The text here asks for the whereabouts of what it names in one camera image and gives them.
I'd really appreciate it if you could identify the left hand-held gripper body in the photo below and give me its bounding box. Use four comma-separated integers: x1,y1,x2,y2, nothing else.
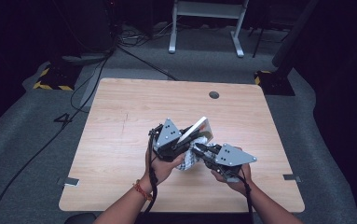
149,117,186,163

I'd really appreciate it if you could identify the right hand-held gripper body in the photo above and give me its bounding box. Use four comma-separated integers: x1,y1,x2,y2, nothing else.
205,143,258,183

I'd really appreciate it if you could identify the blue white striped cloth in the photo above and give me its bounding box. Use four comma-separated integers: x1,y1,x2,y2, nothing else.
175,135,218,173

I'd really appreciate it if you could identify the caterpillar picture book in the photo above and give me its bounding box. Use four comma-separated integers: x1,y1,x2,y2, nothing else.
176,116,214,146

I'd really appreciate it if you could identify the person's right hand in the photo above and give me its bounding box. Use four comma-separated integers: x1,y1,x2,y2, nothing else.
211,164,254,196

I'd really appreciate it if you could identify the person's left hand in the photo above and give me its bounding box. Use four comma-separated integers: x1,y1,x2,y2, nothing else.
144,148,186,188

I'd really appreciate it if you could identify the grey tape piece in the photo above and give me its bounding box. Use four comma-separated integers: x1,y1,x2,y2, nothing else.
57,176,80,188
282,174,303,183

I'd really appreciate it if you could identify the black base with yellow corner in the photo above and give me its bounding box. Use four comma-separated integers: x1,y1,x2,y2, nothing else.
254,69,296,97

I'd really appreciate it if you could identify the black tripod stand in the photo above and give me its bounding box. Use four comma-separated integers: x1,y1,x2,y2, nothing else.
248,26,292,60

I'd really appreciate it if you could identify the black yellow striped base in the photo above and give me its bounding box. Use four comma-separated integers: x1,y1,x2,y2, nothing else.
32,63,83,91

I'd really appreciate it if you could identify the dark equipment box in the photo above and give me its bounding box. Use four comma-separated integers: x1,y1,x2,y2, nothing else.
53,0,117,56

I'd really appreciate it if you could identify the dark slanted pole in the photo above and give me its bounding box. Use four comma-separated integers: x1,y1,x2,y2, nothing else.
271,0,321,68

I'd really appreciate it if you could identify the right hand-held gripper cable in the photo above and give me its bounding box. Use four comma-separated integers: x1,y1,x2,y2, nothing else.
234,173,255,224

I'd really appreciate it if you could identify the hand-held gripper cable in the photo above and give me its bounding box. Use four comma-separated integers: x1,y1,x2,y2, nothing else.
234,173,255,224
139,128,161,224

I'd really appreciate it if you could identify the left hand-held gripper cable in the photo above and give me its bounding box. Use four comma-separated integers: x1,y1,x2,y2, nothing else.
139,128,161,224

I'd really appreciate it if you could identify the red bead bracelet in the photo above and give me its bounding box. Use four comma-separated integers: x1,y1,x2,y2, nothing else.
131,179,154,202

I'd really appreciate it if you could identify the thin black looped cable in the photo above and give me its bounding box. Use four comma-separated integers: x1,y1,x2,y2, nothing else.
69,59,104,114

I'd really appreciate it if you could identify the tangle of cables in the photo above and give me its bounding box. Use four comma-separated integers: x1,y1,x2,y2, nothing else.
116,22,170,49

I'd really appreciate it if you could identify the white metal desk frame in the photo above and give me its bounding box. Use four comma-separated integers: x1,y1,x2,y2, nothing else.
168,0,251,59

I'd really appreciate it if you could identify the long black floor cable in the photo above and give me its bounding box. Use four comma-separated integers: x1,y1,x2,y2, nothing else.
0,49,114,224

